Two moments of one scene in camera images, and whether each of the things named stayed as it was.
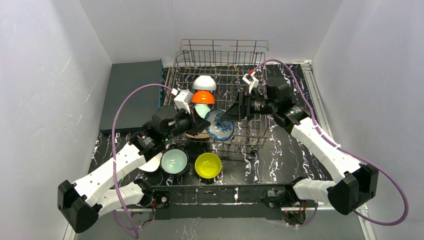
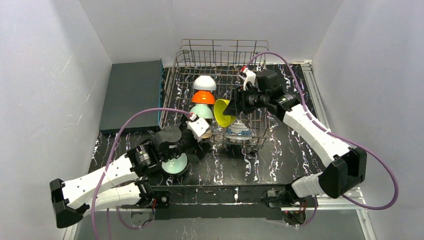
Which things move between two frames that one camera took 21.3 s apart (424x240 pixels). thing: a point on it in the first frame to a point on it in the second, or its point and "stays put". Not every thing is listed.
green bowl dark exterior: (174, 161) stays put
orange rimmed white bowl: (203, 96) stays put
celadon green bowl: (202, 109) stays put
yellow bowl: (208, 165) to (219, 105)
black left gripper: (193, 120) to (197, 143)
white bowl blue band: (205, 83) stays put
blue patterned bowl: (219, 129) to (238, 131)
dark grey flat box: (137, 106) stays put
